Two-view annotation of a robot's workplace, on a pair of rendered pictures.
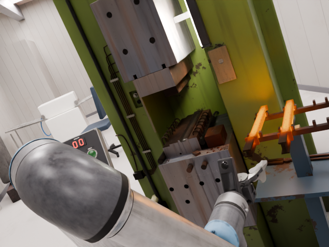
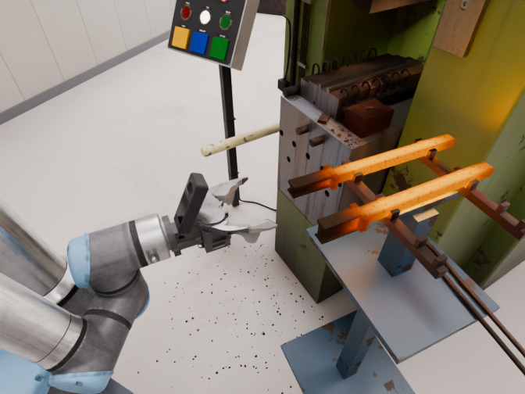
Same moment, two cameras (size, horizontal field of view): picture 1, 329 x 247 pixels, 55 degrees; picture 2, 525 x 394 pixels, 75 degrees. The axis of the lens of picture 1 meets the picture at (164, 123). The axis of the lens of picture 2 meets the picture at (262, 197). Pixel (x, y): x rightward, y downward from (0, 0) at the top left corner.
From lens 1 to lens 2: 0.74 m
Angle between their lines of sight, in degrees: 41
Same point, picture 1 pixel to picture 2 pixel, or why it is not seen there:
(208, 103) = not seen: hidden behind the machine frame
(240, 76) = (473, 59)
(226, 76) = (450, 41)
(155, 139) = (318, 59)
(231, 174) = (187, 205)
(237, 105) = (433, 101)
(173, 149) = (309, 90)
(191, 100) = (423, 35)
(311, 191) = (354, 291)
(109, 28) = not seen: outside the picture
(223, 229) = (76, 259)
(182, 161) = (302, 115)
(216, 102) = not seen: hidden behind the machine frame
